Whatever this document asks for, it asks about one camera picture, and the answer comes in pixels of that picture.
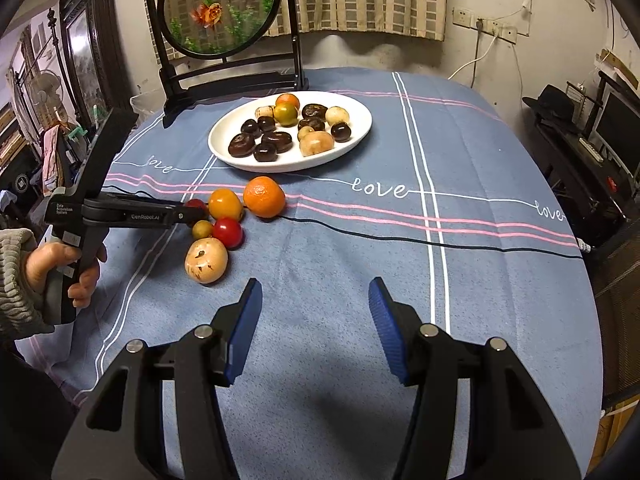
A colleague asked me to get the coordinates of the black hat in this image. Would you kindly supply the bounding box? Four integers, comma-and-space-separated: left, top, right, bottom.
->
522, 85, 581, 122

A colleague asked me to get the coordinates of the thin black cable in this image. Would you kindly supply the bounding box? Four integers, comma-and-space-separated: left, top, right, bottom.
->
102, 187, 593, 261

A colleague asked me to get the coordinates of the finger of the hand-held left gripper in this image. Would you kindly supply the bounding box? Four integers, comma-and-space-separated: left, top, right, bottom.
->
167, 201, 207, 226

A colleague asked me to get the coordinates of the person's left forearm grey sleeve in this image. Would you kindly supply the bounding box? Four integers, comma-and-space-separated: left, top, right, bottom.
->
0, 227, 56, 336

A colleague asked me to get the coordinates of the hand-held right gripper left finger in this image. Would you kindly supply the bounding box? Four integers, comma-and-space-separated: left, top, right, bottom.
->
51, 278, 263, 480

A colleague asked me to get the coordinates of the electric fan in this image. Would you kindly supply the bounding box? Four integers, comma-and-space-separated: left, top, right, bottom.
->
27, 70, 63, 121

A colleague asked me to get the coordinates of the computer monitor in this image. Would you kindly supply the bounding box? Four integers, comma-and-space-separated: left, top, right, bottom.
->
590, 77, 640, 181

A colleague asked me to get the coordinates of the cardboard box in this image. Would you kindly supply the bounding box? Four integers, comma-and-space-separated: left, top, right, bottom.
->
600, 395, 640, 461

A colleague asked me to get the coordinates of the pile of dark plums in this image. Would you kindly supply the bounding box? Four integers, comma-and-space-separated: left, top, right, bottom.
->
228, 103, 352, 163

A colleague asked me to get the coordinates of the pink cloth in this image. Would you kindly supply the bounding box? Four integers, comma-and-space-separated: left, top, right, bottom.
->
41, 125, 63, 183

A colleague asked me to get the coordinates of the spotted tan pear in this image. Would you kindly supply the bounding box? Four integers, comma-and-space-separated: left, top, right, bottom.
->
184, 237, 230, 285

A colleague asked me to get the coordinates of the round goldfish screen black stand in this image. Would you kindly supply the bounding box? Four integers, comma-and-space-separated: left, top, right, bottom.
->
142, 0, 308, 128

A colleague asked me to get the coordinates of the orange mandarin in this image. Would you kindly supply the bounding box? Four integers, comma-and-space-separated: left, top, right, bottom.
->
243, 176, 287, 219

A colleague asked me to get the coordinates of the black desk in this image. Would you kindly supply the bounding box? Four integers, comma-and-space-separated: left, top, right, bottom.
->
530, 110, 640, 261

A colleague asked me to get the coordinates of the dark wooden framed picture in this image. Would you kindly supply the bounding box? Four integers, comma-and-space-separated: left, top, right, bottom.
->
60, 0, 131, 111

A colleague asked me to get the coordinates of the white power cable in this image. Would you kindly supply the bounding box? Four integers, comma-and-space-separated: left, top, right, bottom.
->
447, 22, 501, 81

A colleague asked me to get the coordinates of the smooth tan pear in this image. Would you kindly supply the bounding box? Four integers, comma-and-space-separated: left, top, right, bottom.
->
299, 131, 335, 157

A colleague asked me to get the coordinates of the person's left hand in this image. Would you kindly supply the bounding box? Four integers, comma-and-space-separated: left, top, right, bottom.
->
26, 242, 108, 309

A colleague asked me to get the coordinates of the blue striped tablecloth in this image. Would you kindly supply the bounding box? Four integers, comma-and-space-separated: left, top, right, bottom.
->
15, 67, 603, 480

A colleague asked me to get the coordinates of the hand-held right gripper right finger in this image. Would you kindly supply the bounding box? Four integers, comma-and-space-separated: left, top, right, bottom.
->
369, 277, 582, 480

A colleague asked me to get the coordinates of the green-yellow tomato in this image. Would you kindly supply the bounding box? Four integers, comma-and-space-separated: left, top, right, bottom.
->
273, 103, 299, 127

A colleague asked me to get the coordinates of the white oval plate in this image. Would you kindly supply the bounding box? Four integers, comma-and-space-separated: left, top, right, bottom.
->
208, 91, 374, 173

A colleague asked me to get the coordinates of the yellow-orange tomato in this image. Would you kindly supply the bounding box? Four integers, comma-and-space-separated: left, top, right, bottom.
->
208, 188, 245, 222

